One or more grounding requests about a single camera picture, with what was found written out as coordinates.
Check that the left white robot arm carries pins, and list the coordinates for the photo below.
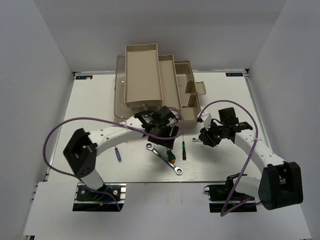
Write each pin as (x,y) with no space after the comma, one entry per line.
(83,147)

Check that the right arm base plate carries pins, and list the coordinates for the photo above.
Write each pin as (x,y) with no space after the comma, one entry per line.
(218,194)

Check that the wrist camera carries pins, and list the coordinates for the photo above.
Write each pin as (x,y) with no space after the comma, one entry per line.
(174,120)
(206,119)

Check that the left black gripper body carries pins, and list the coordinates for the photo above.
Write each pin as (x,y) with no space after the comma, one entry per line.
(164,130)

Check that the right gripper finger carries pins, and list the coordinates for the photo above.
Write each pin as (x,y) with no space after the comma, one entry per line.
(201,137)
(211,144)

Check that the small combination wrench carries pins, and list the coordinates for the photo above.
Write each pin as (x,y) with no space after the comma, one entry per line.
(196,140)

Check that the red blue screwdriver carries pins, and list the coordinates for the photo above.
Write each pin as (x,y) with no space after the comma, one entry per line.
(118,156)

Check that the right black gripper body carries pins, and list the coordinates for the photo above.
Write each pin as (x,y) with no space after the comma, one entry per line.
(215,133)

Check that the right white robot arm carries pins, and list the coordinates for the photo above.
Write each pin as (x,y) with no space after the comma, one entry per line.
(280,184)

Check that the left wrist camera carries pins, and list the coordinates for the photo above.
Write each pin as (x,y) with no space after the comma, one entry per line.
(174,120)

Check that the beige cantilever toolbox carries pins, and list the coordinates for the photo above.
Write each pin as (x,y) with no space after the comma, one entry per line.
(146,80)

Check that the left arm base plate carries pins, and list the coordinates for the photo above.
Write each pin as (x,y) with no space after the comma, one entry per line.
(88,201)

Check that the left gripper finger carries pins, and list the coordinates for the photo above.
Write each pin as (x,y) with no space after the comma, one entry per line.
(156,140)
(169,144)

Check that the large ratchet wrench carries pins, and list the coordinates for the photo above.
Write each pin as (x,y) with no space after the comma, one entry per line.
(178,171)

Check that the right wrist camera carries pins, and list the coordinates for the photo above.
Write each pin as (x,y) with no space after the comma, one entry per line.
(206,119)

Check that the thin black green screwdriver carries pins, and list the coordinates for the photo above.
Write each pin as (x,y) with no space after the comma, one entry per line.
(184,155)

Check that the stubby green orange screwdriver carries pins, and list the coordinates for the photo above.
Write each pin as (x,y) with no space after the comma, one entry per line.
(170,155)

